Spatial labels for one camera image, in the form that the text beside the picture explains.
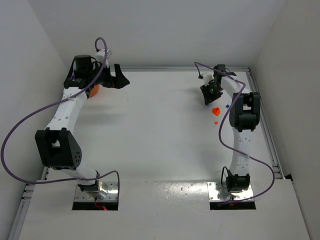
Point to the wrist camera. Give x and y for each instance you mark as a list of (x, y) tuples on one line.
[(207, 78), (101, 54)]

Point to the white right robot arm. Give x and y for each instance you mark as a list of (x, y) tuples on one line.
[(244, 116)]

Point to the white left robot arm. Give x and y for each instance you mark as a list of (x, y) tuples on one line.
[(57, 147)]

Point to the aluminium table edge rail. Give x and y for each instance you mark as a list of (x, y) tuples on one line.
[(275, 160)]

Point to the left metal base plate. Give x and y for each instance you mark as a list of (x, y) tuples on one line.
[(107, 193)]

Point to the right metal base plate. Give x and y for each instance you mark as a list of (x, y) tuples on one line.
[(218, 194)]

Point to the orange round lego piece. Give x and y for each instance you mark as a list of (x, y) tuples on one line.
[(216, 111)]

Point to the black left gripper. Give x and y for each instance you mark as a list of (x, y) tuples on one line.
[(109, 77)]

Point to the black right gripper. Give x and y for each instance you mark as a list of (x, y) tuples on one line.
[(210, 92)]

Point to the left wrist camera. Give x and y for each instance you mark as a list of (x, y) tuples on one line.
[(101, 54)]

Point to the orange divided round container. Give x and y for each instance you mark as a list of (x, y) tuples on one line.
[(94, 91)]

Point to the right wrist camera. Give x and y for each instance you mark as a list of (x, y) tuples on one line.
[(207, 78)]

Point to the metal base plate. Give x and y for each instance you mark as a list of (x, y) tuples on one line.
[(218, 194), (107, 193)]

